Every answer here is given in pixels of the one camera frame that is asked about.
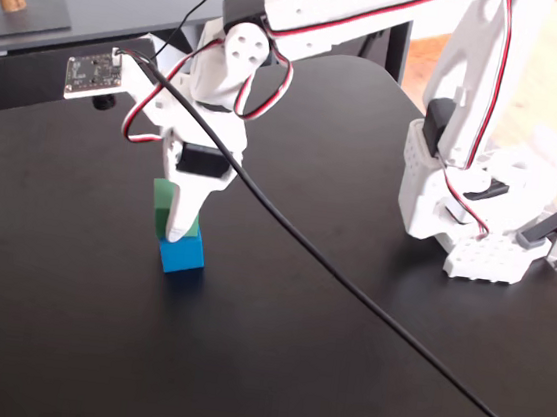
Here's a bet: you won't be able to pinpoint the dark fabric storage bin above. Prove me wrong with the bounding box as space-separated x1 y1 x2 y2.
0 20 166 138

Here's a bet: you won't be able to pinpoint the red black white servo wire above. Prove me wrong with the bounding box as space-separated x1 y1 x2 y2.
118 30 221 152
232 45 297 126

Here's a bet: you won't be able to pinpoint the black grey table clamp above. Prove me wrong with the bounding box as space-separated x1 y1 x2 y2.
512 204 557 275

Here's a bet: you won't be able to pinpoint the green cube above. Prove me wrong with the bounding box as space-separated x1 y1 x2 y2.
147 177 207 247

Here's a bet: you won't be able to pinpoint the thin black stand with clip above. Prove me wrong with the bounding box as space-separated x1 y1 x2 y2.
358 26 386 60

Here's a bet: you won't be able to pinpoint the thin black cable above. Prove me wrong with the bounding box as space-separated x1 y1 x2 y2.
152 0 239 68

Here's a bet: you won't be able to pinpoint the dark grey slate plate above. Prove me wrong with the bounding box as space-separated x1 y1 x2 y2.
0 0 76 53

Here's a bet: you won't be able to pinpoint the white box black triangles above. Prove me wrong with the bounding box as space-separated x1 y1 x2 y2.
138 29 201 67

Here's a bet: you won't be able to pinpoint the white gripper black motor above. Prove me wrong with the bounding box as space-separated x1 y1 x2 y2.
138 96 252 252

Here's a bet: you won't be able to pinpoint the thick black camera cable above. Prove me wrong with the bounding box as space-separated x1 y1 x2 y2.
73 47 557 417

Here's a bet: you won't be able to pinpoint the blue cube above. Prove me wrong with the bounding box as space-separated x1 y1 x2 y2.
156 227 209 278

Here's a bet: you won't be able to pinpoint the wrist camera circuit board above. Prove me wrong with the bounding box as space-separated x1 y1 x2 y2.
62 43 126 114

